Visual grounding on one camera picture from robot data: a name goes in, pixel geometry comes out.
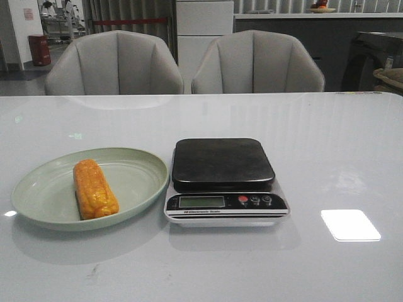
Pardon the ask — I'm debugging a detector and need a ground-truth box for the orange corn cob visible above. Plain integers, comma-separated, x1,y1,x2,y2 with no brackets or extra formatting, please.
73,159,120,220

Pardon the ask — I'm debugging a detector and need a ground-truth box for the black silver kitchen scale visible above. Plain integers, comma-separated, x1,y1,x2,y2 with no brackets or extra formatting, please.
164,138,290,227

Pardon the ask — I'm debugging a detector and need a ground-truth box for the right grey upholstered chair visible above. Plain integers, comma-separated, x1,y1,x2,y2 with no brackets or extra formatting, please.
191,30,325,94

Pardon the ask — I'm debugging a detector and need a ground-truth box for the grey upholstered chair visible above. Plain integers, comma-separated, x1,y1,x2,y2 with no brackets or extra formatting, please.
191,30,325,94
45,30,184,96

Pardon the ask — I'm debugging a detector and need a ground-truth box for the left grey upholstered chair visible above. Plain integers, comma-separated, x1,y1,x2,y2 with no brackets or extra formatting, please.
45,30,184,96

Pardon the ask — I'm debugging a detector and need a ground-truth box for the pale green plate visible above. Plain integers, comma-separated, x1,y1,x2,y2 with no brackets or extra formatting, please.
11,148,169,232

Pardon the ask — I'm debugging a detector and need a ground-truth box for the white cabinet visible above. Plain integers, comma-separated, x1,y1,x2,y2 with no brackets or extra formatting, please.
176,1,234,94

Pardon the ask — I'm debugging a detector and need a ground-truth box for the red barrier belt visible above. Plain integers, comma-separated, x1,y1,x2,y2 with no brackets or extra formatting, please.
93,17,169,26

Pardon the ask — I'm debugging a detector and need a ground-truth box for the dark grey counter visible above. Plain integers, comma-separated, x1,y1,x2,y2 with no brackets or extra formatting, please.
234,13,402,91

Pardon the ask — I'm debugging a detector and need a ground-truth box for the fruit bowl on counter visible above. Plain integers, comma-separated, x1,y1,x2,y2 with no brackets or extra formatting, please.
308,0,336,13

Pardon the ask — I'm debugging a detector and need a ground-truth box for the red waste bin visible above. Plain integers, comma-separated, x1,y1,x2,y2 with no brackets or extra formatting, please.
28,35,51,66

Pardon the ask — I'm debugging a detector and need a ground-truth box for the dark side table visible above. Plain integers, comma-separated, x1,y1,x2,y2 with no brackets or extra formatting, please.
341,31,402,91

